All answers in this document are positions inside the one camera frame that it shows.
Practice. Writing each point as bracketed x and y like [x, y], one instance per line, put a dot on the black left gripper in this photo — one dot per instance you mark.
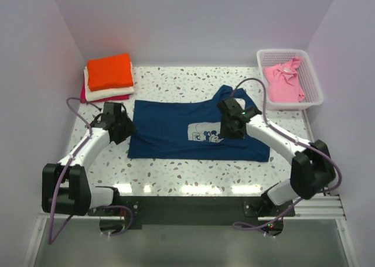
[130, 129]

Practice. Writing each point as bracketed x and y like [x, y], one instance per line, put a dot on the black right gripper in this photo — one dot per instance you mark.
[224, 133]

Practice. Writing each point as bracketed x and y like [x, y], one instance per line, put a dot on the navy blue printed t-shirt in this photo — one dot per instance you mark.
[168, 130]

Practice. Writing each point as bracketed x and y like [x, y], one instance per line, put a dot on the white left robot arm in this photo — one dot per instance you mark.
[65, 186]

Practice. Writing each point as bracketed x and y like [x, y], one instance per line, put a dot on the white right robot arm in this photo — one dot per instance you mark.
[311, 167]

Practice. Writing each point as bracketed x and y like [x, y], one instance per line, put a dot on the folded cream t-shirt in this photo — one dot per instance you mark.
[95, 95]

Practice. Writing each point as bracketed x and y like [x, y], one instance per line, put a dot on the folded magenta t-shirt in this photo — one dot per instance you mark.
[114, 98]

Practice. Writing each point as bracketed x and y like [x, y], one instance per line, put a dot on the folded orange t-shirt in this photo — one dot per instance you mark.
[110, 72]

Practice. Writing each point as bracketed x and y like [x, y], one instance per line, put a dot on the pink polo shirt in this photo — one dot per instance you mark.
[283, 79]

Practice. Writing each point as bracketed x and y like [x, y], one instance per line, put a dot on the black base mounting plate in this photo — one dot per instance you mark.
[200, 210]

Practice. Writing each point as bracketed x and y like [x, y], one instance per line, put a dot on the white plastic mesh basket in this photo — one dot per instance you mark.
[307, 77]

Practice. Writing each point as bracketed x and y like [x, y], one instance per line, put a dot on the aluminium extrusion rail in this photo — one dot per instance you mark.
[318, 208]

